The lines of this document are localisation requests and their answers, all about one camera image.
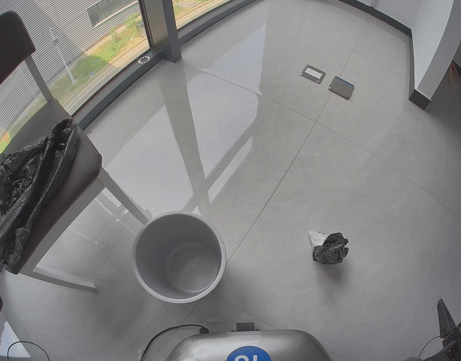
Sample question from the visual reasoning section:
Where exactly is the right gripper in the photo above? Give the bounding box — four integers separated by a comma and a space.
436, 279, 461, 352

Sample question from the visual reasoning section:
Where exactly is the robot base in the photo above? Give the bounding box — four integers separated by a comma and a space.
140, 322, 333, 361

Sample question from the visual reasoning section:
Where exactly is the black plastic bag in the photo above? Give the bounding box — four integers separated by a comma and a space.
0, 119, 81, 268

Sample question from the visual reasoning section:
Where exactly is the crumpled black plastic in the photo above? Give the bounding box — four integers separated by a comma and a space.
312, 233, 349, 265

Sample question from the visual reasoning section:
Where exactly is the white trash bin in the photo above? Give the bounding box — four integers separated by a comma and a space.
132, 211, 227, 303

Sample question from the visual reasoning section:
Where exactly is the crumpled white paper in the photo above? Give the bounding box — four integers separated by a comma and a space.
308, 230, 329, 248

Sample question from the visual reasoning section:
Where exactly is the white chair with brown seat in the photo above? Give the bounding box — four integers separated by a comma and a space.
0, 11, 153, 292

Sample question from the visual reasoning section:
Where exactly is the window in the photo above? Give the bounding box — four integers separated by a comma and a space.
0, 0, 291, 157

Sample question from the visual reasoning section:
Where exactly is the black cable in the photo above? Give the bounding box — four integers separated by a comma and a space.
418, 335, 450, 361
7, 339, 48, 361
144, 324, 209, 361

